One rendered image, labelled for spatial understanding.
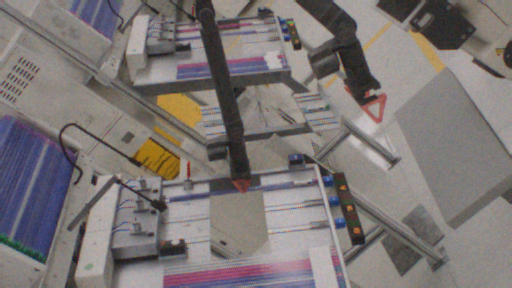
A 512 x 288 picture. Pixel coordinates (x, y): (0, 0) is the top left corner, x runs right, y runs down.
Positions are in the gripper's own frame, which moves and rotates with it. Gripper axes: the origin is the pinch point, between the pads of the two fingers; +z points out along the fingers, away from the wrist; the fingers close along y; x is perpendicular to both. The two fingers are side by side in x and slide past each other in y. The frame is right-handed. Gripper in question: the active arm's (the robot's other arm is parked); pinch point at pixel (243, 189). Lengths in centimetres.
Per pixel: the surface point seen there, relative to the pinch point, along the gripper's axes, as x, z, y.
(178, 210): -22.0, 0.5, 6.0
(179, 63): -24, -1, -104
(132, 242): -34.2, -5.8, 26.4
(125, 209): -37.9, -5.7, 9.9
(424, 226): 73, 54, -30
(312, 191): 22.9, 1.1, 4.5
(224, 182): -6.3, 1.9, -8.1
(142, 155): -86, 156, -272
